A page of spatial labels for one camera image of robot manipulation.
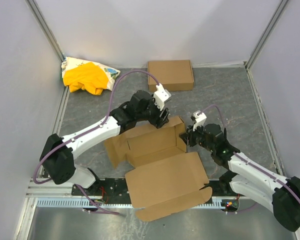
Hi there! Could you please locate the cardboard box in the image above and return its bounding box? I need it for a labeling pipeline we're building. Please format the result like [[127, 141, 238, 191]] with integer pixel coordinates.
[[104, 116, 213, 222], [147, 60, 195, 92]]

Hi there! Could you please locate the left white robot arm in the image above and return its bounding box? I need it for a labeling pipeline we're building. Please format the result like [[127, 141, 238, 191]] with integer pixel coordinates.
[[40, 89, 171, 189]]

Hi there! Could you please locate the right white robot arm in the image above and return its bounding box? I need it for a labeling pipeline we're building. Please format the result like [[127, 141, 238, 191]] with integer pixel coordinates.
[[179, 123, 300, 232]]

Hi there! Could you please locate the folded cardboard box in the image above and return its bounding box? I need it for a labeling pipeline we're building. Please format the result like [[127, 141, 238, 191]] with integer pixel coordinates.
[[147, 60, 195, 92]]

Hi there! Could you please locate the yellow cloth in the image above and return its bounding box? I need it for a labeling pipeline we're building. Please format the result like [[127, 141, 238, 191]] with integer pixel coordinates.
[[63, 62, 109, 95]]

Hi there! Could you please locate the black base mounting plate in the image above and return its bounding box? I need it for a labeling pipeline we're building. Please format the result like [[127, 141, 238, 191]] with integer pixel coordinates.
[[83, 178, 238, 204]]

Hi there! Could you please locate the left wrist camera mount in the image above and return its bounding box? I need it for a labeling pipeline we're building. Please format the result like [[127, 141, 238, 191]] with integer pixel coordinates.
[[153, 83, 172, 111]]

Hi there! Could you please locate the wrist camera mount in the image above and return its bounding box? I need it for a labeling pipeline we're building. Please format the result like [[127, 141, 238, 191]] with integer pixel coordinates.
[[153, 83, 172, 111], [191, 110, 207, 131]]

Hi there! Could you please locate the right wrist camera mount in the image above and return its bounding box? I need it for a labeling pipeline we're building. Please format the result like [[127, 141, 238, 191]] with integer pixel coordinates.
[[191, 110, 207, 131]]

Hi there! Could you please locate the right aluminium corner post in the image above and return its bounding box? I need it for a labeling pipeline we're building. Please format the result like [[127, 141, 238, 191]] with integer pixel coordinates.
[[244, 0, 290, 71]]

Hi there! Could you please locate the aluminium corner post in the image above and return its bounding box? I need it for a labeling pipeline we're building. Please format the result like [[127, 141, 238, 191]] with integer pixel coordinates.
[[25, 0, 65, 62], [244, 0, 290, 71]]

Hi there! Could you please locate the slotted cable duct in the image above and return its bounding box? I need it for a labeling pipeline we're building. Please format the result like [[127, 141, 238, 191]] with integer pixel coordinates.
[[36, 197, 226, 210]]

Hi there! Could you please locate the left aluminium corner post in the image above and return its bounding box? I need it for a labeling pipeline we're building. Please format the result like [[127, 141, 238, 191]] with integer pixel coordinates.
[[25, 0, 65, 62]]

